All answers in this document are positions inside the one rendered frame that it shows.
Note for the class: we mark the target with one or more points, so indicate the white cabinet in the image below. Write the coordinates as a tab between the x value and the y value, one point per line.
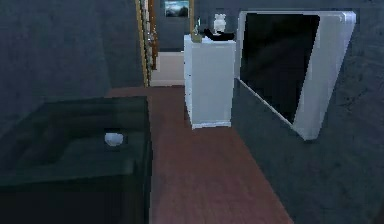
208	80

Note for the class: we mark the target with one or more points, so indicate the green glass trophy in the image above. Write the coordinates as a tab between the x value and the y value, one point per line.
197	33

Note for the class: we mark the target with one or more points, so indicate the black dish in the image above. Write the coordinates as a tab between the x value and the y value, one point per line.
218	36

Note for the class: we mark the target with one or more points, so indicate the small white ball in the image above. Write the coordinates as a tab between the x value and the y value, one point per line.
113	139

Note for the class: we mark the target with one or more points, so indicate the wooden room door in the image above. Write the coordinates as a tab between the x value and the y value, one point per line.
146	40

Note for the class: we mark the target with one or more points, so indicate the white figurine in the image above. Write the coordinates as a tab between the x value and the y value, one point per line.
219	22

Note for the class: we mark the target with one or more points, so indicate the framed landscape picture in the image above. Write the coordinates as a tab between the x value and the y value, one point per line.
176	8

